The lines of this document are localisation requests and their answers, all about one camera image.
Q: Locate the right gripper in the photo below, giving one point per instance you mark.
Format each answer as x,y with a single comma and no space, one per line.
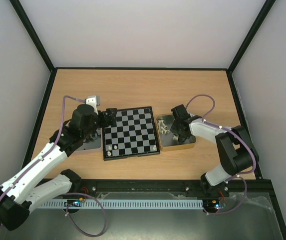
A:
179,125

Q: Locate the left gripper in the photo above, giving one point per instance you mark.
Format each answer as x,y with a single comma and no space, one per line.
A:
112,119

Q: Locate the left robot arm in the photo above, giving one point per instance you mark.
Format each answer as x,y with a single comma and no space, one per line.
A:
22,194

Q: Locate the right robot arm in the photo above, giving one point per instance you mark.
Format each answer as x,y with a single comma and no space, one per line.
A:
235,148

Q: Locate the gold tin with white pieces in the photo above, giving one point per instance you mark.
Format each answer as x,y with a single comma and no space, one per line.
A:
166,138

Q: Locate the tin tray with black pieces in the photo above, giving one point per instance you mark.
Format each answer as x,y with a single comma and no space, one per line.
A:
91,145

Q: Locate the black silver chessboard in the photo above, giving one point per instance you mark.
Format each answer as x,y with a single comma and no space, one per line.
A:
135,134

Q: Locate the light blue cable duct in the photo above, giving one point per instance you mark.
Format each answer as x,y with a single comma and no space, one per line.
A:
116,204

